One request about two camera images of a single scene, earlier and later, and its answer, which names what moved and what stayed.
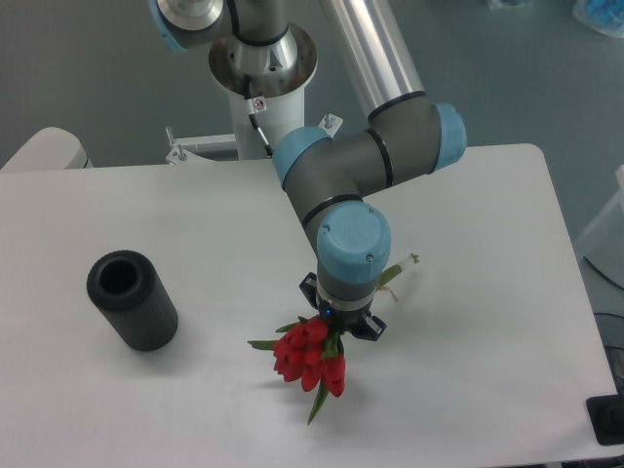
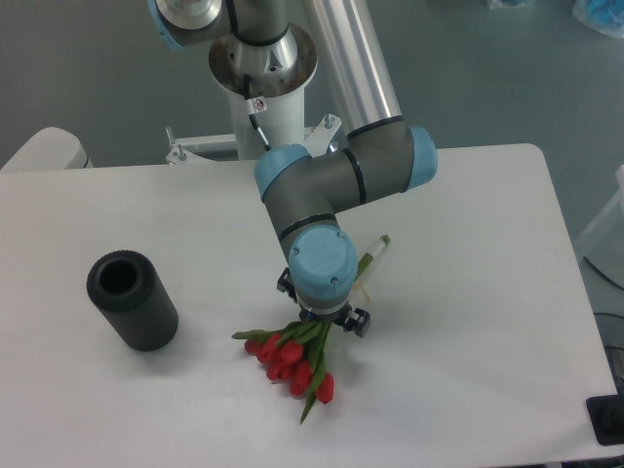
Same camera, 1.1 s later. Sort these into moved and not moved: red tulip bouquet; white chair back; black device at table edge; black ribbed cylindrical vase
Moved: red tulip bouquet
Not moved: white chair back; black device at table edge; black ribbed cylindrical vase
